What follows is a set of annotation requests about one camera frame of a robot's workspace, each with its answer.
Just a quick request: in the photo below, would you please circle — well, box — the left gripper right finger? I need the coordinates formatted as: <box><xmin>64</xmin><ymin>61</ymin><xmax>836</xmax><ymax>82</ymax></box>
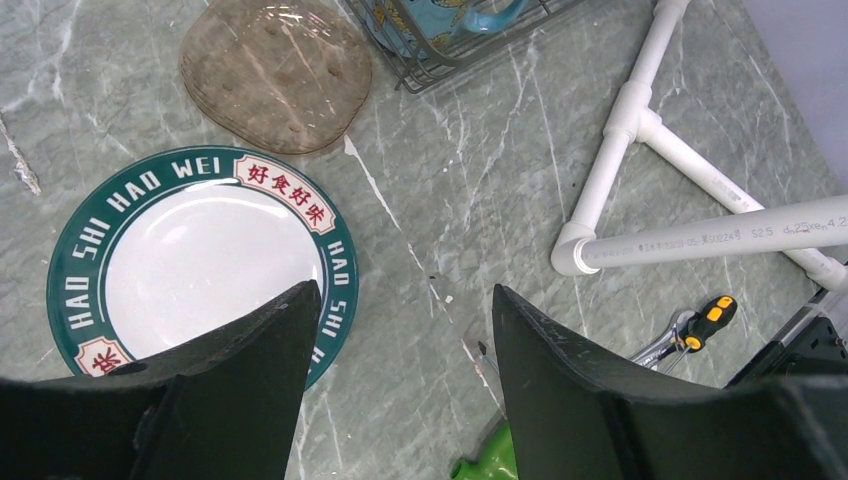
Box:
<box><xmin>492</xmin><ymin>285</ymin><xmax>847</xmax><ymax>479</ymax></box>

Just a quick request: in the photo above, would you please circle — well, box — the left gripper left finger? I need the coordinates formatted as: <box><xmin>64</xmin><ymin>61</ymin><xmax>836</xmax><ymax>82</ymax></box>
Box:
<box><xmin>1</xmin><ymin>281</ymin><xmax>321</xmax><ymax>479</ymax></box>

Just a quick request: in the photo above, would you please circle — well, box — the blue butterfly mug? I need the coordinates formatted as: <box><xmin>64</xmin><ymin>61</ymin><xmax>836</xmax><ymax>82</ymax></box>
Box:
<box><xmin>365</xmin><ymin>0</ymin><xmax>527</xmax><ymax>59</ymax></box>

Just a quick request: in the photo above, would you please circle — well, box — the green pipe fitting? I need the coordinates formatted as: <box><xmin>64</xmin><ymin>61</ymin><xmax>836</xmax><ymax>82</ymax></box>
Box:
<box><xmin>450</xmin><ymin>420</ymin><xmax>518</xmax><ymax>480</ymax></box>

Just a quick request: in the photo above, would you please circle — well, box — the steel ratchet wrench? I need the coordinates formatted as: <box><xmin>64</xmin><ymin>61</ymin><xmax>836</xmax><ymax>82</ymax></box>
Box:
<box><xmin>629</xmin><ymin>310</ymin><xmax>696</xmax><ymax>371</ymax></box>

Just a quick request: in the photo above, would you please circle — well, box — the black yellow screwdriver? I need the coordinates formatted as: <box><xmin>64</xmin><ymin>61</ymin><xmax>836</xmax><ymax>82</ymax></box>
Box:
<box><xmin>664</xmin><ymin>295</ymin><xmax>738</xmax><ymax>374</ymax></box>

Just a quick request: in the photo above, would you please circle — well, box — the green rimmed white plate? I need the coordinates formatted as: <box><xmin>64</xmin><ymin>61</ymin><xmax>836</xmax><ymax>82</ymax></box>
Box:
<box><xmin>46</xmin><ymin>145</ymin><xmax>359</xmax><ymax>385</ymax></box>

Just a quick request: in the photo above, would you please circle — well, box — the brown glass plate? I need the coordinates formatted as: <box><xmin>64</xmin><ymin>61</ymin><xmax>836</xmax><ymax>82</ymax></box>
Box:
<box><xmin>179</xmin><ymin>1</ymin><xmax>373</xmax><ymax>155</ymax></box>

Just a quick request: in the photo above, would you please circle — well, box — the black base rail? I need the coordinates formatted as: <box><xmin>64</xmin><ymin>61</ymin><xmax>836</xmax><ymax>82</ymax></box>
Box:
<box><xmin>728</xmin><ymin>289</ymin><xmax>847</xmax><ymax>387</ymax></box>

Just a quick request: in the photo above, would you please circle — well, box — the white pvc pipe frame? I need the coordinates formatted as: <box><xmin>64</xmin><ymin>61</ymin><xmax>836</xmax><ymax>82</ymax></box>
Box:
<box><xmin>550</xmin><ymin>1</ymin><xmax>847</xmax><ymax>292</ymax></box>

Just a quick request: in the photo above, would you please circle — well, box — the black wire dish rack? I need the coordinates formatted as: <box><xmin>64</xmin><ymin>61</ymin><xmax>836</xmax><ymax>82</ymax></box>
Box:
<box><xmin>346</xmin><ymin>0</ymin><xmax>584</xmax><ymax>94</ymax></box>

